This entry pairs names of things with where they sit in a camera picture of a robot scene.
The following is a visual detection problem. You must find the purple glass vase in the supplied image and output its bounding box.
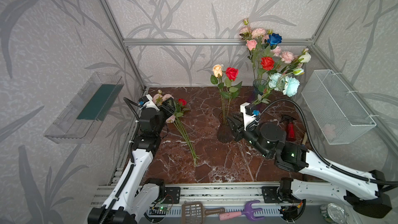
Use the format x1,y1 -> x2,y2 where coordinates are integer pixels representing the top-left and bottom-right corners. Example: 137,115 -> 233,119
247,79 -> 268,103

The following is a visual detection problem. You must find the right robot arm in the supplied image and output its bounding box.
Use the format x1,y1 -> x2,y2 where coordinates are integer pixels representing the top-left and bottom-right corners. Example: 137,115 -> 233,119
227,103 -> 398,219

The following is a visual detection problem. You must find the metal tin can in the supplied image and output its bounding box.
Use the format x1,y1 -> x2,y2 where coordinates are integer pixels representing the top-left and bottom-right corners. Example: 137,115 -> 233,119
320,203 -> 347,224

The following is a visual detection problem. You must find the cream peach rose stem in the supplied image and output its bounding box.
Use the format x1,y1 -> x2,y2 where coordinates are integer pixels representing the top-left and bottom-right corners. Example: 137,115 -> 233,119
210,64 -> 227,124

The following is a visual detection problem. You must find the white wire mesh basket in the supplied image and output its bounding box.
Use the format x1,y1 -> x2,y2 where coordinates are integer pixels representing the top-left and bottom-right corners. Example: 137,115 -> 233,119
302,69 -> 377,145

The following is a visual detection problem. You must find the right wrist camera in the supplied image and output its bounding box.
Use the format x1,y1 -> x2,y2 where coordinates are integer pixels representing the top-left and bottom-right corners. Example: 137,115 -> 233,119
240,102 -> 261,131

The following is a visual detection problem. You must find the bunch of artificial flowers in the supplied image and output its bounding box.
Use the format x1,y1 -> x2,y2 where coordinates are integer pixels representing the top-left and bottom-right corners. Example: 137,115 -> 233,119
152,89 -> 199,166

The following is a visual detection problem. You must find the pale blue white flower stem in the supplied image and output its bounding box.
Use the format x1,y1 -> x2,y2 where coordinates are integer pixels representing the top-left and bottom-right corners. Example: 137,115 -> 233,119
253,73 -> 300,105

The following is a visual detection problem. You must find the dark red glass vase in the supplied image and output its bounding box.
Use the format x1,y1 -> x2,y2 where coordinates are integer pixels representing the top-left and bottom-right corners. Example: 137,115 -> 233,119
217,112 -> 234,143

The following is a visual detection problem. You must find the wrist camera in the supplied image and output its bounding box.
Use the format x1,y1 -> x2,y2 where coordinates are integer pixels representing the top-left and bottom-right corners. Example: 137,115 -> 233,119
138,94 -> 160,112
240,102 -> 261,131

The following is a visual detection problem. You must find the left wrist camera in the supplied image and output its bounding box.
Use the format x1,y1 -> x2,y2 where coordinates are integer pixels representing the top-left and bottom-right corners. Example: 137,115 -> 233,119
138,94 -> 160,112

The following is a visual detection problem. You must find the pink flower stem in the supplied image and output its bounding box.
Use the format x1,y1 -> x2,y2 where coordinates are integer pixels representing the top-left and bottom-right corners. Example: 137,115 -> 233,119
239,19 -> 274,61
277,48 -> 310,74
246,37 -> 263,79

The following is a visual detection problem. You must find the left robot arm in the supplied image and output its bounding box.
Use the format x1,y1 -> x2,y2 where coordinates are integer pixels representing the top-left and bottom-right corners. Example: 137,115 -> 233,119
87,94 -> 175,224

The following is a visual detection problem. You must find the large red rose stem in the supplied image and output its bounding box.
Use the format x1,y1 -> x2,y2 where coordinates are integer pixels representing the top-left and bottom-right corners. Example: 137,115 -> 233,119
259,57 -> 275,77

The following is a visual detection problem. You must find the clear plastic wall shelf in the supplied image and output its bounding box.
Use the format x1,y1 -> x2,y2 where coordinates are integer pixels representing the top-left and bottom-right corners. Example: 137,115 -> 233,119
44,72 -> 124,144

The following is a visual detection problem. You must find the white rose stem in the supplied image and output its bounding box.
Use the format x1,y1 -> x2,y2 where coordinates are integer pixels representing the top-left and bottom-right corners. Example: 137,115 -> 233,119
281,52 -> 311,76

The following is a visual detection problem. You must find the brown plastic scoop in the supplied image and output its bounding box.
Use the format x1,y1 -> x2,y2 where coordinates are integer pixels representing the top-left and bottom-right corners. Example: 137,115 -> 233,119
181,202 -> 226,224

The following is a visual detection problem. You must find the purple pink garden fork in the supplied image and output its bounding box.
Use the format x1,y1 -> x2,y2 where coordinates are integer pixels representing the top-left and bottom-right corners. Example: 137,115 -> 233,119
219,200 -> 265,222

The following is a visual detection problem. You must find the pink item in basket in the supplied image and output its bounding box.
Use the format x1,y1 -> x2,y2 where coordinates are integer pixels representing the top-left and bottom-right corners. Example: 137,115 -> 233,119
322,123 -> 336,141

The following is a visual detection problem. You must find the blue garden trowel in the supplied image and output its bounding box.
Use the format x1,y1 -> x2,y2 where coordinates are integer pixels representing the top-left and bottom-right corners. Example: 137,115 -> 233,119
301,133 -> 308,146

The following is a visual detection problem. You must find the blue rose stem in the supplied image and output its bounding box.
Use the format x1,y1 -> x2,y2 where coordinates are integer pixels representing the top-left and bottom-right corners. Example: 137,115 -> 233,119
266,33 -> 283,78

